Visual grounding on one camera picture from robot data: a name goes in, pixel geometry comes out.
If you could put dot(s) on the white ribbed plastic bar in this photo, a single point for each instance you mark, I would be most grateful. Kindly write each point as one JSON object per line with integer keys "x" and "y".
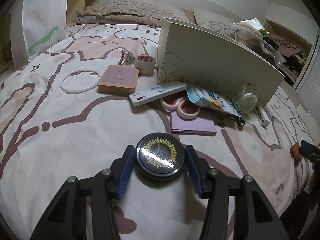
{"x": 262, "y": 117}

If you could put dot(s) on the blue and white snack packet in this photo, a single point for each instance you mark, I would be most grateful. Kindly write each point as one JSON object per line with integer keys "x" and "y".
{"x": 210, "y": 100}

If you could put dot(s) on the white cardboard shoe box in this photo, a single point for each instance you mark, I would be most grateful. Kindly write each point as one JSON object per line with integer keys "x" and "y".
{"x": 212, "y": 62}

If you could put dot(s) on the square wooden box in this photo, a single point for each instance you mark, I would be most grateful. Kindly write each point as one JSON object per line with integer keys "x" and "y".
{"x": 117, "y": 80}

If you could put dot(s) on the small white open box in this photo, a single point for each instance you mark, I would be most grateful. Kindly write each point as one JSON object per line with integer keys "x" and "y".
{"x": 303, "y": 110}

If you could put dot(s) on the black round tin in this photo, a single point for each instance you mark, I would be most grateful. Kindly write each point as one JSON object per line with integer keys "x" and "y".
{"x": 160, "y": 155}

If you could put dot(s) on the beige tape roll red print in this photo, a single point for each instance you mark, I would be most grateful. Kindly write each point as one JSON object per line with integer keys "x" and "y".
{"x": 145, "y": 66}

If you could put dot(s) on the small orange item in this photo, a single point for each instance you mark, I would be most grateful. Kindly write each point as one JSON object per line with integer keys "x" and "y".
{"x": 295, "y": 151}

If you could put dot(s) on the plain white tape roll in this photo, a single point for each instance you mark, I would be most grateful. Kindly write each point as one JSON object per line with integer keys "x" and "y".
{"x": 255, "y": 105}

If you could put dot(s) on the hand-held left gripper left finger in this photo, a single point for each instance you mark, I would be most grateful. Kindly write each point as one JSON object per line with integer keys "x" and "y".
{"x": 127, "y": 172}

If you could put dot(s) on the green plastic clip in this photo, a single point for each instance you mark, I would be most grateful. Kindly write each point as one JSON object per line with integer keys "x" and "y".
{"x": 240, "y": 120}

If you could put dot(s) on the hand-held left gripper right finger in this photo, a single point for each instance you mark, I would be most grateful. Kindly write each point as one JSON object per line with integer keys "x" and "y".
{"x": 193, "y": 172}

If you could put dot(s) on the purple notepad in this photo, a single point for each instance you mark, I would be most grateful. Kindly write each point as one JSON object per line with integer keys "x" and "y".
{"x": 195, "y": 126}

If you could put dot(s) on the pile of clothes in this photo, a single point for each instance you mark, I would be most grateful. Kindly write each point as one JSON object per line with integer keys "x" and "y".
{"x": 285, "y": 43}

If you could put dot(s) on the beige pillows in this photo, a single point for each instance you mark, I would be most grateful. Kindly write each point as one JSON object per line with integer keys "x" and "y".
{"x": 85, "y": 11}

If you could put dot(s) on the white remote control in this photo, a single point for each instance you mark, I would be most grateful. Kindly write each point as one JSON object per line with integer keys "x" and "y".
{"x": 155, "y": 92}

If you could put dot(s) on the white tape roll red core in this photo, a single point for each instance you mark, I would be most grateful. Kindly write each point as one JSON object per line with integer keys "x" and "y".
{"x": 190, "y": 116}
{"x": 163, "y": 103}

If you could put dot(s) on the built-in closet shelf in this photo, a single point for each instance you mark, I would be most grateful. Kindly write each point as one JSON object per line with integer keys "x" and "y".
{"x": 275, "y": 25}

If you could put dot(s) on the white tote bag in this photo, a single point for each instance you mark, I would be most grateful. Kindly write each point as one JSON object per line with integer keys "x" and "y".
{"x": 42, "y": 12}

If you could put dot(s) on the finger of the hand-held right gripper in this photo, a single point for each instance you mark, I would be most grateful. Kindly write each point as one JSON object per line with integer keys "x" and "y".
{"x": 308, "y": 146}

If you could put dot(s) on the beige textured pillow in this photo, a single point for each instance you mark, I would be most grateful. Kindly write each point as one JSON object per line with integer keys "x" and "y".
{"x": 140, "y": 11}
{"x": 212, "y": 21}

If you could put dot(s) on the clear plastic storage bin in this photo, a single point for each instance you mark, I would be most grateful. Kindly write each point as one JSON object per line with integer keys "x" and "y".
{"x": 272, "y": 55}

